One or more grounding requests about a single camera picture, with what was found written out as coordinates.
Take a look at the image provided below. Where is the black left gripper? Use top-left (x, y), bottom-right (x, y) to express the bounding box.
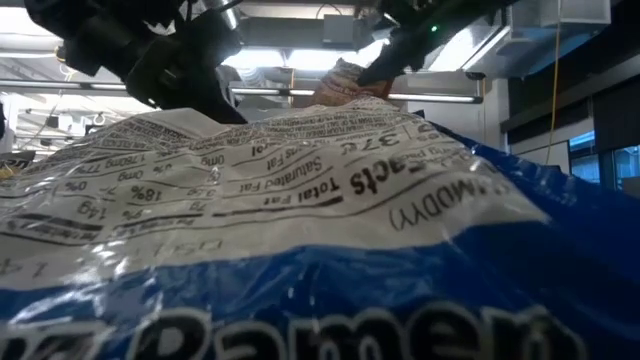
top-left (124, 12), bottom-right (249, 125)

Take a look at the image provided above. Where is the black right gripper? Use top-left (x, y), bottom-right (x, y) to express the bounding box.
top-left (356, 0), bottom-right (501, 87)

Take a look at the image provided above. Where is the red Maruchan ramen pack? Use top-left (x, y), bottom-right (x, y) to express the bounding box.
top-left (312, 58), bottom-right (395, 108)

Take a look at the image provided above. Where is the blue Maruchan ramen pack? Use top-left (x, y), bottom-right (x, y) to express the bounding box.
top-left (0, 96), bottom-right (640, 360)

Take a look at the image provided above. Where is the long ceiling tube light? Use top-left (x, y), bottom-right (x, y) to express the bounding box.
top-left (0, 78), bottom-right (484, 105)

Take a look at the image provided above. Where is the grey ceiling box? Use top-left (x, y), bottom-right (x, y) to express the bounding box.
top-left (322, 13), bottom-right (359, 49)

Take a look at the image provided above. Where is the white whiteboard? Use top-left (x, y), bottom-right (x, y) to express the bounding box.
top-left (509, 141), bottom-right (571, 174)

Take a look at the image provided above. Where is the dark grey monitor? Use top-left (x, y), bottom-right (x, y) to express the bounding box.
top-left (0, 149), bottom-right (37, 174)

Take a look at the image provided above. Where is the blue-lit window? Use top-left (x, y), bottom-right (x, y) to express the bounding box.
top-left (568, 130), bottom-right (640, 194)

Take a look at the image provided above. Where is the silver ventilation duct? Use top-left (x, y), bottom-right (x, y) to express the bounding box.
top-left (462, 0), bottom-right (612, 79)

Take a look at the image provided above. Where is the yellow hanging cable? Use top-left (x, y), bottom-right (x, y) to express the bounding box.
top-left (547, 0), bottom-right (562, 166)

